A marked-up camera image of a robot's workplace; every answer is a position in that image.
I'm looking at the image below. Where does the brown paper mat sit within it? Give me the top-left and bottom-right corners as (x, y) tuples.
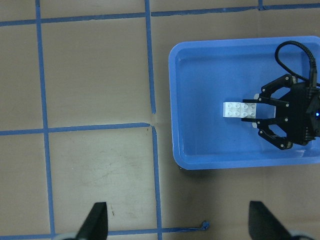
(0, 0), (320, 240)

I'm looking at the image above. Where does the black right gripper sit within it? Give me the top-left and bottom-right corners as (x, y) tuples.
(241, 73), (320, 151)

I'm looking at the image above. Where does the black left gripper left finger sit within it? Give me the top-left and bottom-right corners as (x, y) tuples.
(75, 202), (109, 240)

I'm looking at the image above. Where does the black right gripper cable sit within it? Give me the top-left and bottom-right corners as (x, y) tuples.
(274, 40), (320, 88)

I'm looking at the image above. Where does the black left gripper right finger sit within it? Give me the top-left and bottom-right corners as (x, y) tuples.
(249, 200), (293, 240)

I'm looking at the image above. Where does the white block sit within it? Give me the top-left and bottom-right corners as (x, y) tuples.
(222, 102), (241, 118)
(240, 102), (257, 119)

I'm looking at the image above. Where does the blue plastic tray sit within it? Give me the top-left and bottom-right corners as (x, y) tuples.
(168, 37), (320, 170)

